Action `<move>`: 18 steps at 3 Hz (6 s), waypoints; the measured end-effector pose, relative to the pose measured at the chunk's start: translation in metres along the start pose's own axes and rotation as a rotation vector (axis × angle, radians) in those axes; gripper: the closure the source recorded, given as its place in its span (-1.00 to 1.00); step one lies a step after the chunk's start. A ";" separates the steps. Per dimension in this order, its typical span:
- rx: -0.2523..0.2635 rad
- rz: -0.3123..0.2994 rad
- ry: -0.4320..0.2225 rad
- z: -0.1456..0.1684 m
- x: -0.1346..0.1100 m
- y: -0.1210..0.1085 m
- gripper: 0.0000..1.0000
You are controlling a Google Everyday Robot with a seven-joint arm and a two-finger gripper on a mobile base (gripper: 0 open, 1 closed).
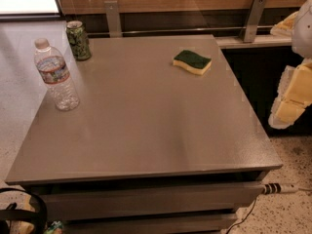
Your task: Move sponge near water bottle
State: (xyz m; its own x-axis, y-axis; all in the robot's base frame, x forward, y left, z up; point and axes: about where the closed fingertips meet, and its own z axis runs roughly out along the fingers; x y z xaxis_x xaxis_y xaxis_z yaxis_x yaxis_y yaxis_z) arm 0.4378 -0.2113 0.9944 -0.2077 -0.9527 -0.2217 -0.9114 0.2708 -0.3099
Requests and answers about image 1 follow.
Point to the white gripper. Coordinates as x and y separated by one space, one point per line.
303 29

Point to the green and yellow sponge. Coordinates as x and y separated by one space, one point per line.
192 62

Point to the clear plastic water bottle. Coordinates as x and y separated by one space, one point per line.
54 72

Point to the grey drawer cabinet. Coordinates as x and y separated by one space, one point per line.
144 123

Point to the green soda can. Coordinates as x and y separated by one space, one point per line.
78 40

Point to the upper grey drawer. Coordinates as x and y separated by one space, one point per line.
151 201

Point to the grey drawer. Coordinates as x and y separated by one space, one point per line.
163 225
151 201

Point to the lower grey drawer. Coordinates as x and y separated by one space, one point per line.
163 225

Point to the green packet on floor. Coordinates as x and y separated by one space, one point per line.
55 228

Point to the metal wall rail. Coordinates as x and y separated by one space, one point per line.
217 31

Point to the right metal wall bracket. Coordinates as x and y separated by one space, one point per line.
249 30

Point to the metal wall bracket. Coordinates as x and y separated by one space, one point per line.
249 30
113 18

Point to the black and white striped handle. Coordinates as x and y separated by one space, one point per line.
279 188

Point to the left metal wall bracket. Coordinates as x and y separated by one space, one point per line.
113 18

